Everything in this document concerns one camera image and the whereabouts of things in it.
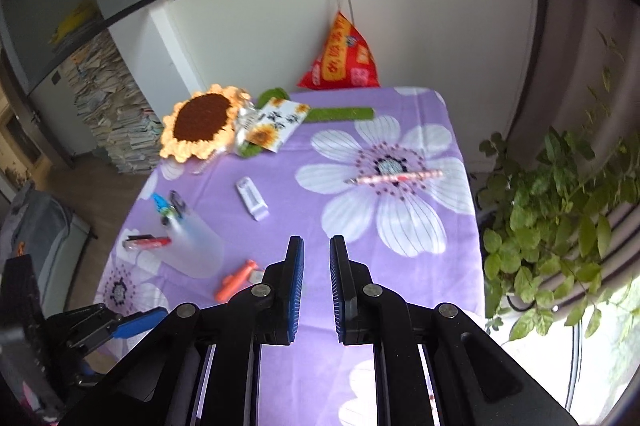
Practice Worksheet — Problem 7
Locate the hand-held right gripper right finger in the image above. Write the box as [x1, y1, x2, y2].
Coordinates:
[328, 235, 578, 426]

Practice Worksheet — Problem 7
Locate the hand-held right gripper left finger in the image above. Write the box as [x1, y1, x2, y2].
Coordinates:
[60, 235, 306, 426]

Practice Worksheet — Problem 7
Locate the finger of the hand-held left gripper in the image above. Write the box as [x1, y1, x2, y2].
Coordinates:
[70, 363, 113, 389]
[45, 303, 169, 350]

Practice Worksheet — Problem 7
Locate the red pen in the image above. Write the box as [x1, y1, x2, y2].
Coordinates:
[122, 233, 172, 251]

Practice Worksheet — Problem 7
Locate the clear plastic cup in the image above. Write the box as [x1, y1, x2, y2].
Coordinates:
[127, 206, 226, 279]

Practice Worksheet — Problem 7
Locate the black pen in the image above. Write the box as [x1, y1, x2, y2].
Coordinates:
[167, 190, 193, 217]

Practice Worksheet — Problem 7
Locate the purple floral tablecloth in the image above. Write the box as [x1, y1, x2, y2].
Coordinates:
[92, 86, 488, 426]

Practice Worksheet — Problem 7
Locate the white correction tape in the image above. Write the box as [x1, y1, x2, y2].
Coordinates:
[235, 176, 270, 223]

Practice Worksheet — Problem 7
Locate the pink striped pen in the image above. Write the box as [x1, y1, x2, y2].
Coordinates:
[344, 170, 445, 186]

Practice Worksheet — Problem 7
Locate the sunflower printed packet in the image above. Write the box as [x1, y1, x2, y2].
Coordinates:
[235, 88, 311, 157]

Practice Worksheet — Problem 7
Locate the green ruler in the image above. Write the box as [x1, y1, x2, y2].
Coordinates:
[302, 107, 376, 123]

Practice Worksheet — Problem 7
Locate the crochet sunflower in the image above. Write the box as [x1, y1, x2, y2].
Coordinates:
[160, 84, 251, 163]

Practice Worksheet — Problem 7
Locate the tall pile of books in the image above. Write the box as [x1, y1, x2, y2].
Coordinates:
[50, 28, 166, 177]

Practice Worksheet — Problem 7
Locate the green potted plant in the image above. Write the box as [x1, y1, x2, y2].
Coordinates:
[477, 28, 640, 347]

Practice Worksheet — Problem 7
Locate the red printed bag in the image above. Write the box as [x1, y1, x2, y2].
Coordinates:
[297, 0, 380, 89]

